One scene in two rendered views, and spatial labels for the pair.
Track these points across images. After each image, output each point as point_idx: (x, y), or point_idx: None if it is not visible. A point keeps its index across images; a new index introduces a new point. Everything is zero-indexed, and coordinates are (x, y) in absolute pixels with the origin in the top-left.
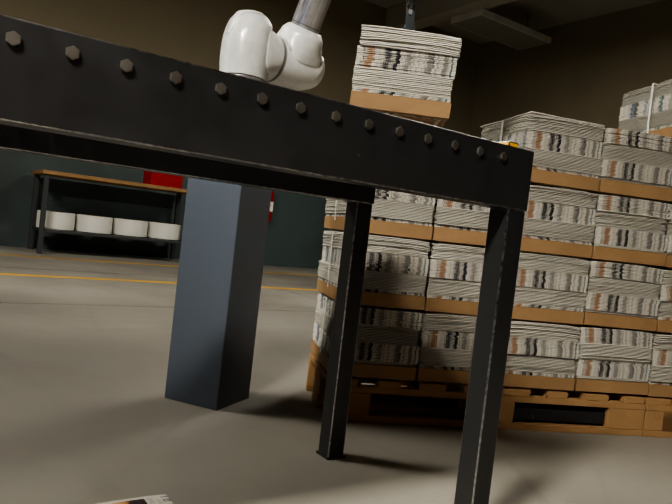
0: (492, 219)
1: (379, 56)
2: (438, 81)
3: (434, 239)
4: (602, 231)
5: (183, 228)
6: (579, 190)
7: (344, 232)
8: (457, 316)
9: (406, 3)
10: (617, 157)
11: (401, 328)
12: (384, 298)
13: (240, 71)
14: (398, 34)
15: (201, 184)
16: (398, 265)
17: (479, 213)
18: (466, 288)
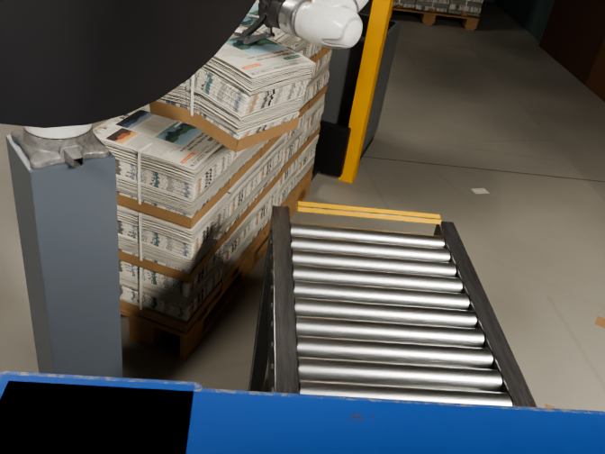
0: None
1: (259, 99)
2: (293, 102)
3: (230, 188)
4: None
5: (49, 319)
6: None
7: (266, 271)
8: (238, 229)
9: (259, 22)
10: (300, 49)
11: (214, 264)
12: (209, 255)
13: (82, 131)
14: (276, 76)
15: (64, 271)
16: (215, 225)
17: (248, 148)
18: (240, 205)
